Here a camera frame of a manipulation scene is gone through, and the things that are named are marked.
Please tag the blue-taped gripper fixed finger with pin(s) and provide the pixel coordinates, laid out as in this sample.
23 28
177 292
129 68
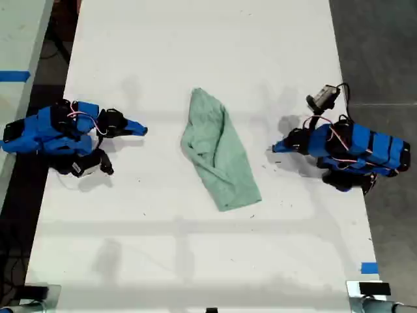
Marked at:
137 126
285 143

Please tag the pale green t-shirt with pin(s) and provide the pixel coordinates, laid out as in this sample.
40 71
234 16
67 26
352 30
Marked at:
215 156

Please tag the grey metal tube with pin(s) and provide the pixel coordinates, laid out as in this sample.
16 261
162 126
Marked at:
381 306
19 308

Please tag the small black box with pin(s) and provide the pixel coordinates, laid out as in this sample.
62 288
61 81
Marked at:
374 288
34 292

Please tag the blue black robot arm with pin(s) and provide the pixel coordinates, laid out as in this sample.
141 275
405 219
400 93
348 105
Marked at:
49 130
358 146

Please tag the short blue tape strip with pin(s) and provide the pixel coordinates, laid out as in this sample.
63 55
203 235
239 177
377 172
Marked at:
369 268

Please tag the long blue tape strip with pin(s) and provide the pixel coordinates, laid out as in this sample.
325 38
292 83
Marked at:
14 76

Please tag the pale side table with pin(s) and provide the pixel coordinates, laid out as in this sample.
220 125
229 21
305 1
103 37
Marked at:
19 36

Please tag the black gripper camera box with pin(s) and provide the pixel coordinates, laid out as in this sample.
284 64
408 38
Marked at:
322 95
85 168

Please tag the white mounting plate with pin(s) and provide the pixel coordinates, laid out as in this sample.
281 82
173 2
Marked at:
352 288

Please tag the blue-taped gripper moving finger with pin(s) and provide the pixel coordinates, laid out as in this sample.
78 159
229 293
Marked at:
288 149
132 133

